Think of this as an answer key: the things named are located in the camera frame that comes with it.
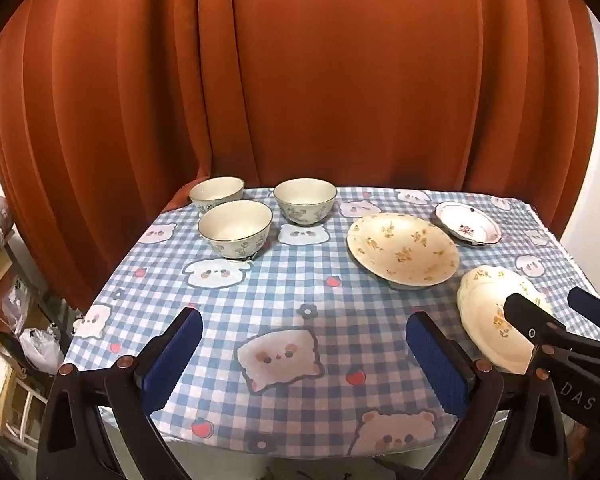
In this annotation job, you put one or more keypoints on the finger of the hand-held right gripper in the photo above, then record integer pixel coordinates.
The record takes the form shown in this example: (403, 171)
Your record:
(527, 317)
(592, 307)

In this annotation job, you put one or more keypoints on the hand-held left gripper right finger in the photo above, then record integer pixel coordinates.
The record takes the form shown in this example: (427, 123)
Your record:
(437, 360)

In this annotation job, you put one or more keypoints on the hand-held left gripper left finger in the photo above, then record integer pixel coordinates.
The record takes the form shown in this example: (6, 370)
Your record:
(172, 360)

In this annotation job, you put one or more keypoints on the scalloped yellow floral plate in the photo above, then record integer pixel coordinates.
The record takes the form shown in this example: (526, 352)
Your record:
(485, 310)

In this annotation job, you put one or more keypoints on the large round yellow floral plate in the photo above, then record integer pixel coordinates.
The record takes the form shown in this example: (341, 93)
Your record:
(400, 250)

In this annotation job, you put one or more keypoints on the white plate with red pattern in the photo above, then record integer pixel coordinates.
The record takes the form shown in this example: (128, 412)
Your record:
(462, 220)

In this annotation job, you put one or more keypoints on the white floral bowl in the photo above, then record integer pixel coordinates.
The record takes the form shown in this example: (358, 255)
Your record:
(232, 225)
(305, 212)
(215, 191)

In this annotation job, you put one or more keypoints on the blue checkered printed tablecloth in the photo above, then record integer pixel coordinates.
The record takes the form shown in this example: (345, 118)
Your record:
(280, 285)

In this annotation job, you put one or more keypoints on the white plastic bag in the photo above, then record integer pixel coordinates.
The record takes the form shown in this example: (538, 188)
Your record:
(37, 350)

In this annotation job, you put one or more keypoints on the clear plastic bag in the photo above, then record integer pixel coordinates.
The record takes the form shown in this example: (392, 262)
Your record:
(15, 307)

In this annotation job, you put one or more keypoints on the orange-brown curtain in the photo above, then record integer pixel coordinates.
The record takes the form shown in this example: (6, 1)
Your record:
(300, 70)

